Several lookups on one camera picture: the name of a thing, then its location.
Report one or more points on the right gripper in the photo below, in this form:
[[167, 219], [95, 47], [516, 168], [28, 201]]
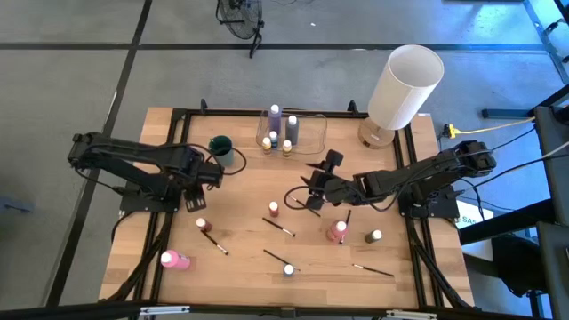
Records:
[[333, 189]]

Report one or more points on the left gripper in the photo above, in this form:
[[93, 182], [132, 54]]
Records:
[[210, 174]]

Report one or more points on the small yellow striped paint bottle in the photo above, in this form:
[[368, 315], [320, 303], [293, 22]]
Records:
[[287, 150]]

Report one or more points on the large bright red paint bottle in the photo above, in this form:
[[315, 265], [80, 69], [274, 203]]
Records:
[[335, 233]]

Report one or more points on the large grey-blue paint bottle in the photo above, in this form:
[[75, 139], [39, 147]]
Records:
[[292, 133]]

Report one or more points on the small red striped paint bottle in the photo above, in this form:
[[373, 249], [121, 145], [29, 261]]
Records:
[[273, 210]]

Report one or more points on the small blue striped paint bottle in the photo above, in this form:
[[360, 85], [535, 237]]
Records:
[[273, 140], [289, 269]]

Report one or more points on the small orange striped paint bottle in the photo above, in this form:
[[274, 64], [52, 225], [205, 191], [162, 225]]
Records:
[[266, 146]]

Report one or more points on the large purple paint bottle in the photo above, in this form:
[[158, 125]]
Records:
[[274, 122]]

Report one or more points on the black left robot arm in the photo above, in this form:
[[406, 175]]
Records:
[[133, 153]]

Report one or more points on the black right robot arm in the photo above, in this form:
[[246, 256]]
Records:
[[422, 173]]

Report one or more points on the large pink paint bottle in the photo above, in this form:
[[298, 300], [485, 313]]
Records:
[[178, 261]]

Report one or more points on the olive green paint bottle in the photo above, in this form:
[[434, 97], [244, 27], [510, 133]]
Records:
[[372, 237]]

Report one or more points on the clear plastic bin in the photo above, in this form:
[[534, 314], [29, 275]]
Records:
[[311, 133]]

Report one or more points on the dark green plastic cup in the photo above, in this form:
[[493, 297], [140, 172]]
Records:
[[224, 151]]

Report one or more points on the table lamp white shade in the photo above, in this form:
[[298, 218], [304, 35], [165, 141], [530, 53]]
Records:
[[404, 89]]

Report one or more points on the white printed box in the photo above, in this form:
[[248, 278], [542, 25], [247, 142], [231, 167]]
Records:
[[475, 218]]

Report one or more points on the black floor fan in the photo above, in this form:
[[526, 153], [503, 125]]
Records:
[[257, 40]]

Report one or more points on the black round stool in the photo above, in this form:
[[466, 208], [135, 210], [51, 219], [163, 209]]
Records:
[[518, 264]]

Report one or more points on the dark grey side cart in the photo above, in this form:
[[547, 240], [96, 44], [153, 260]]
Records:
[[553, 169]]

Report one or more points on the black aluminium table frame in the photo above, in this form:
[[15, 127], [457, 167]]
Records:
[[342, 114]]

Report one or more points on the silver frame bracket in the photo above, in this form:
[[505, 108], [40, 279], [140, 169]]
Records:
[[411, 314], [164, 310]]

